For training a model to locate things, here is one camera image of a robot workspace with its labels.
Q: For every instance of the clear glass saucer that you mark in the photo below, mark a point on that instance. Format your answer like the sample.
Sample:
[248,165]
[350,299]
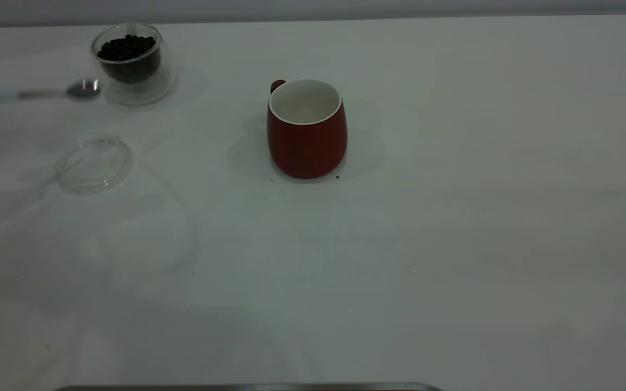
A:
[93,165]

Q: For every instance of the heap of coffee beans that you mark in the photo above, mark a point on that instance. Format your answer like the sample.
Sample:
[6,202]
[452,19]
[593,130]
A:
[127,51]

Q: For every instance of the double-wall glass cup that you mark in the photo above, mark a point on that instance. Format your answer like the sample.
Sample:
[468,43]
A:
[147,89]

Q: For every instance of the red ceramic cup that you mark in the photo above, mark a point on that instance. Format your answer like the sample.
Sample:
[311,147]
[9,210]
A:
[306,149]

